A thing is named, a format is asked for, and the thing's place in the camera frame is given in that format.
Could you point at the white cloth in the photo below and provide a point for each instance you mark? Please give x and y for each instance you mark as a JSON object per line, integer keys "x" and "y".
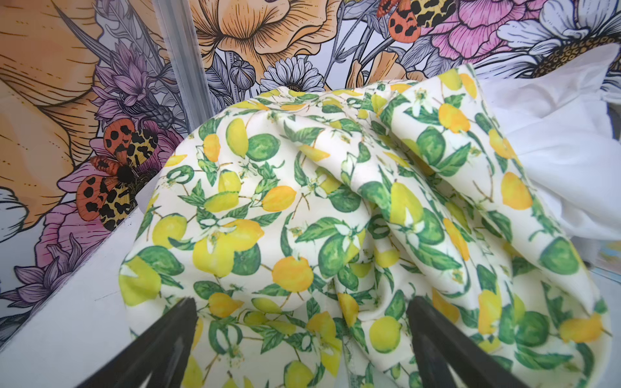
{"x": 559, "y": 127}

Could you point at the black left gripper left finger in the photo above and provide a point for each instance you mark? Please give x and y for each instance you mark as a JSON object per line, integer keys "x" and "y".
{"x": 158, "y": 357}

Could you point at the lemon print cloth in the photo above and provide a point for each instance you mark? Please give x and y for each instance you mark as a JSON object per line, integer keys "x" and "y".
{"x": 303, "y": 223}

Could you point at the aluminium corner post left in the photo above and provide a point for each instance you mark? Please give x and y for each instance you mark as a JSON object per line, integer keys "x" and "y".
{"x": 179, "y": 33}

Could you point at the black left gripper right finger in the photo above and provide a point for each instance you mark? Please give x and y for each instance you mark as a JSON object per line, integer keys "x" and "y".
{"x": 440, "y": 349}

